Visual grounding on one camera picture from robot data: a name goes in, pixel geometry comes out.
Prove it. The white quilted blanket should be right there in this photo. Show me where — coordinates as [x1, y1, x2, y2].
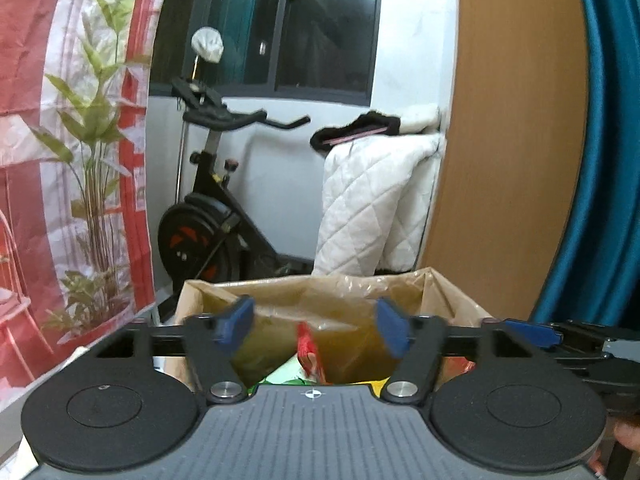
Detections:
[312, 132, 447, 277]

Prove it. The translucent plastic liner bag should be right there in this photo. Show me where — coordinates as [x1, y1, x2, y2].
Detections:
[197, 270, 436, 386]

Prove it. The person's right hand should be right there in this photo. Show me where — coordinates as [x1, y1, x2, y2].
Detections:
[592, 415, 640, 476]

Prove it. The brown cardboard box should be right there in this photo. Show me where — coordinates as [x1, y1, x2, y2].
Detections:
[165, 266, 501, 396]

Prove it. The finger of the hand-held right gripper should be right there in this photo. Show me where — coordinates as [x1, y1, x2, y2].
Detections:
[482, 317, 608, 352]
[552, 352, 608, 381]

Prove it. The white fleece cloth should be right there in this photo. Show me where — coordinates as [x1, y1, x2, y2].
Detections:
[400, 103, 443, 135]

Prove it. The teal curtain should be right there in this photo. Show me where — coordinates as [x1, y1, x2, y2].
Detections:
[527, 0, 640, 331]

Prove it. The black garment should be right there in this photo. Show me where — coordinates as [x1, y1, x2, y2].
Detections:
[309, 111, 402, 150]

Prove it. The checkered cartoon tablecloth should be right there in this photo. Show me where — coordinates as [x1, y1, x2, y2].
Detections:
[0, 305, 181, 480]

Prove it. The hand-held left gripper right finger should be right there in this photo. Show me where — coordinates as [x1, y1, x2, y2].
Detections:
[375, 297, 566, 407]

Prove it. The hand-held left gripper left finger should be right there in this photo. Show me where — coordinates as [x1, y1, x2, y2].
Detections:
[75, 296, 254, 406]

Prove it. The red candy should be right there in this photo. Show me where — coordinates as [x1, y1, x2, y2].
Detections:
[442, 357, 476, 376]

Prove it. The red snack packet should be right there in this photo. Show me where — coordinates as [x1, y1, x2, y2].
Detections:
[296, 322, 326, 385]

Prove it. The white cloth seat cover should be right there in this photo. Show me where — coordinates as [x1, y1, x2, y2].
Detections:
[191, 27, 224, 65]

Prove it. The red printed backdrop cloth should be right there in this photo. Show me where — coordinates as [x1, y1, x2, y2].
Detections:
[0, 0, 173, 401]

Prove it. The dark glass window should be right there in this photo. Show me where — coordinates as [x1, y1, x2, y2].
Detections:
[150, 0, 383, 106]

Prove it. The wooden board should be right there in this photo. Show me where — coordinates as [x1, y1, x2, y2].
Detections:
[417, 0, 598, 323]

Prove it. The black exercise bike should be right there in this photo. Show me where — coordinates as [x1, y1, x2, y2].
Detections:
[157, 77, 313, 281]

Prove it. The yellow snack packet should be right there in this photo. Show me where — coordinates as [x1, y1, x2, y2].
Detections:
[350, 377, 388, 396]

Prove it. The pale green snack packet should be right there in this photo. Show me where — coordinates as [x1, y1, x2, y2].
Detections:
[255, 357, 307, 387]

